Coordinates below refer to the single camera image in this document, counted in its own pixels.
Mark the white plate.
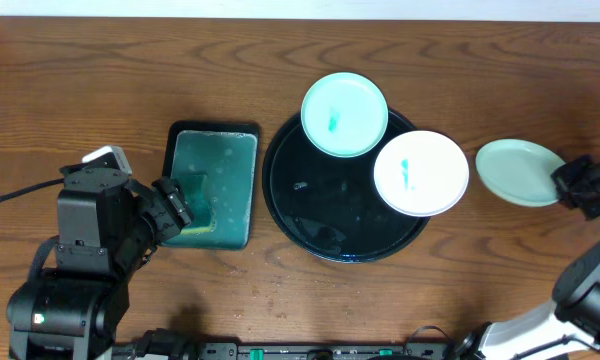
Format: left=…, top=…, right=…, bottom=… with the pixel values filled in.
left=373, top=130, right=470, bottom=217

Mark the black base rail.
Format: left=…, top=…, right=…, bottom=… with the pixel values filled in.
left=101, top=329, right=452, bottom=360

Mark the green yellow sponge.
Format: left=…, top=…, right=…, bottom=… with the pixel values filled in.
left=178, top=173, right=216, bottom=235

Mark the mint plate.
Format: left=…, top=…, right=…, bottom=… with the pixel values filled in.
left=300, top=72, right=389, bottom=158
left=475, top=139, right=565, bottom=207

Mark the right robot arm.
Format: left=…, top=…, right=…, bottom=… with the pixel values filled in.
left=445, top=139, right=600, bottom=359

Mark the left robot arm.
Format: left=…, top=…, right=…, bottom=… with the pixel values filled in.
left=7, top=165, right=194, bottom=359

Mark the round black tray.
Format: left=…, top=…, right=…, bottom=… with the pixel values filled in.
left=262, top=109, right=429, bottom=263

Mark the left black cable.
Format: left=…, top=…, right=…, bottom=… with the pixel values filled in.
left=0, top=177, right=66, bottom=210

